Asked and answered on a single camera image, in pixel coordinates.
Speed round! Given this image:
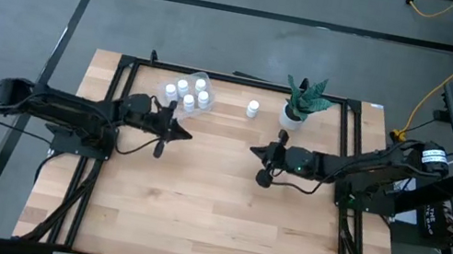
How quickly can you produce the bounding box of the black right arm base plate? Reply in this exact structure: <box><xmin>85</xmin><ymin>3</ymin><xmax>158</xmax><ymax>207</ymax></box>
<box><xmin>331</xmin><ymin>178</ymin><xmax>402</xmax><ymax>220</ymax></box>

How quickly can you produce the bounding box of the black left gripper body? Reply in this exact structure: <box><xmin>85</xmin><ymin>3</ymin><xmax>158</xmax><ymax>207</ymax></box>
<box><xmin>141</xmin><ymin>96</ymin><xmax>181</xmax><ymax>161</ymax></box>

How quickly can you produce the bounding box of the snake plant in white pot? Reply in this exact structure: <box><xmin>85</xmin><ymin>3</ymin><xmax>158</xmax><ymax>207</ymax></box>
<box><xmin>276</xmin><ymin>71</ymin><xmax>339</xmax><ymax>138</ymax></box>

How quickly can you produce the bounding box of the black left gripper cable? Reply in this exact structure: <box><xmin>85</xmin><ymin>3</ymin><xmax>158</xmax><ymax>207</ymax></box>
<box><xmin>111</xmin><ymin>128</ymin><xmax>163</xmax><ymax>162</ymax></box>

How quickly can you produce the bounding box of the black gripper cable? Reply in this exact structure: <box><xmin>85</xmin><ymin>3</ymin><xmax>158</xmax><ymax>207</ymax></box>
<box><xmin>111</xmin><ymin>128</ymin><xmax>163</xmax><ymax>162</ymax></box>
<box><xmin>266</xmin><ymin>148</ymin><xmax>393</xmax><ymax>210</ymax></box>

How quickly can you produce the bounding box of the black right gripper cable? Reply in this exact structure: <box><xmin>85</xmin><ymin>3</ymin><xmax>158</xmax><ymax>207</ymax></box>
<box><xmin>266</xmin><ymin>148</ymin><xmax>393</xmax><ymax>210</ymax></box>

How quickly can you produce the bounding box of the black aluminium table frame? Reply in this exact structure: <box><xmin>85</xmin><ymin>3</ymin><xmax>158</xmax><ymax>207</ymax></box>
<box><xmin>14</xmin><ymin>39</ymin><xmax>430</xmax><ymax>254</ymax></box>

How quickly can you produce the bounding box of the black bag with white print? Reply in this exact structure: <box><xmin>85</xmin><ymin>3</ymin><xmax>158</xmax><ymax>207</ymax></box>
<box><xmin>410</xmin><ymin>197</ymin><xmax>453</xmax><ymax>252</ymax></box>

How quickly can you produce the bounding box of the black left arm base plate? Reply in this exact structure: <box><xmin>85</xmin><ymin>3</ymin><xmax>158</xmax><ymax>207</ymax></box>
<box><xmin>47</xmin><ymin>121</ymin><xmax>120</xmax><ymax>164</ymax></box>

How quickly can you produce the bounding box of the clear plastic basket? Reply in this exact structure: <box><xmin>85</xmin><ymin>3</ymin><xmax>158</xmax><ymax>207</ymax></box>
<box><xmin>152</xmin><ymin>63</ymin><xmax>221</xmax><ymax>126</ymax></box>

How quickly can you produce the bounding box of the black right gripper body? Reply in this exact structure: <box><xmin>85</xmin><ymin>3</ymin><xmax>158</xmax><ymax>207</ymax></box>
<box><xmin>253</xmin><ymin>126</ymin><xmax>325</xmax><ymax>197</ymax></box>

